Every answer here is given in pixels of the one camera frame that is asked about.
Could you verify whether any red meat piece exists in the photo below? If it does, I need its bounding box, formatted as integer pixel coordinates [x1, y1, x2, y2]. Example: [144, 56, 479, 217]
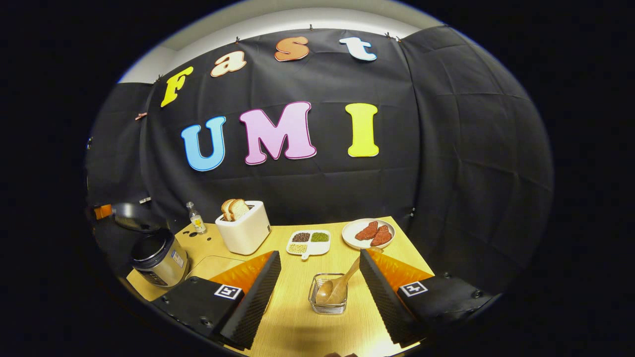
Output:
[370, 225, 393, 247]
[355, 221, 380, 241]

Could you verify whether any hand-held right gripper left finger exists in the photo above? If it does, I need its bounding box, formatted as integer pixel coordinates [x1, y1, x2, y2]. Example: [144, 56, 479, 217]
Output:
[151, 250, 282, 351]

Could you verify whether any white round plate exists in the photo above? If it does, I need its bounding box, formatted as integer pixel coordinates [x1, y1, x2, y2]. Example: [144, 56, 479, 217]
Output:
[341, 218, 396, 250]

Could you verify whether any silver black rice cooker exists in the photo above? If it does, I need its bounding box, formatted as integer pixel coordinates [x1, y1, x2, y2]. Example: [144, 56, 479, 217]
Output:
[111, 202, 191, 289]

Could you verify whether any metal wire chopstick holder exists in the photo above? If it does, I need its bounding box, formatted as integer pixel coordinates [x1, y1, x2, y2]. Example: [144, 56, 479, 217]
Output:
[308, 273, 349, 316]

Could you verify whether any white toaster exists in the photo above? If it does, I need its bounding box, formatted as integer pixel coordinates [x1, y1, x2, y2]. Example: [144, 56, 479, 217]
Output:
[214, 200, 272, 256]

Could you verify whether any clear plastic rice container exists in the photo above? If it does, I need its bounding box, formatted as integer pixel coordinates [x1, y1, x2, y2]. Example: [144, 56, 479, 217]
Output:
[186, 255, 250, 284]

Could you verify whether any wooden spoon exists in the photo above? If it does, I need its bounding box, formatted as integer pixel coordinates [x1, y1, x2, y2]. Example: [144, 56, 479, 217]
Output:
[315, 255, 362, 306]

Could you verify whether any black backdrop cloth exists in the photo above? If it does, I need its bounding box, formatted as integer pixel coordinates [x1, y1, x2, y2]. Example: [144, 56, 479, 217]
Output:
[84, 25, 555, 298]

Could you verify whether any small glass bottle yellow label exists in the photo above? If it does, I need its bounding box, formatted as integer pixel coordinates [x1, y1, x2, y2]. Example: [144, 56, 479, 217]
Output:
[186, 201, 208, 235]

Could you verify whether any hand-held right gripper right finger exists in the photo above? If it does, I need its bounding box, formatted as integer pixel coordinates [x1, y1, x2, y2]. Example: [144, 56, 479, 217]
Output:
[358, 249, 494, 348]

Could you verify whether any white divided dish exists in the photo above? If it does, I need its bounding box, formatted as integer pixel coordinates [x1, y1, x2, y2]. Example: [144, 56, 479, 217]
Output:
[286, 229, 332, 261]

